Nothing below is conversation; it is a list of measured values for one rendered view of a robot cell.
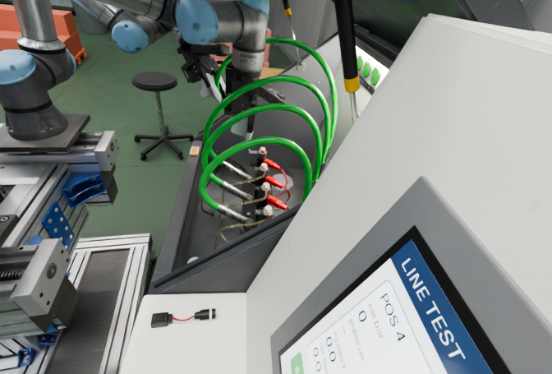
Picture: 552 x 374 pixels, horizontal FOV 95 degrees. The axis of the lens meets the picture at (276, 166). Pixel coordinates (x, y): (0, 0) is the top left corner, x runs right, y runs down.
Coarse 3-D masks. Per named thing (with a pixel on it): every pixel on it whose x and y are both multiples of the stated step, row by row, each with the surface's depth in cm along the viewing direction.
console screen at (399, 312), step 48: (432, 192) 20; (384, 240) 23; (432, 240) 19; (480, 240) 16; (336, 288) 28; (384, 288) 21; (432, 288) 18; (480, 288) 15; (288, 336) 35; (336, 336) 26; (384, 336) 20; (432, 336) 17; (480, 336) 14; (528, 336) 13
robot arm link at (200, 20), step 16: (192, 0) 45; (208, 0) 47; (224, 0) 50; (176, 16) 48; (192, 16) 44; (208, 16) 46; (224, 16) 48; (240, 16) 50; (192, 32) 46; (208, 32) 47; (224, 32) 49; (240, 32) 51
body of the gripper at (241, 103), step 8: (232, 72) 60; (240, 72) 59; (248, 72) 59; (256, 72) 60; (232, 80) 62; (240, 80) 62; (248, 80) 62; (232, 88) 63; (224, 96) 62; (240, 96) 63; (248, 96) 63; (256, 96) 65; (232, 104) 64; (240, 104) 64; (248, 104) 64; (256, 104) 64; (224, 112) 65; (232, 112) 65; (240, 112) 66
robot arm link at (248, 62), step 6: (234, 48) 57; (234, 54) 58; (240, 54) 57; (246, 54) 56; (252, 54) 57; (258, 54) 57; (234, 60) 58; (240, 60) 58; (246, 60) 57; (252, 60) 58; (258, 60) 58; (234, 66) 59; (240, 66) 58; (246, 66) 58; (252, 66) 58; (258, 66) 59
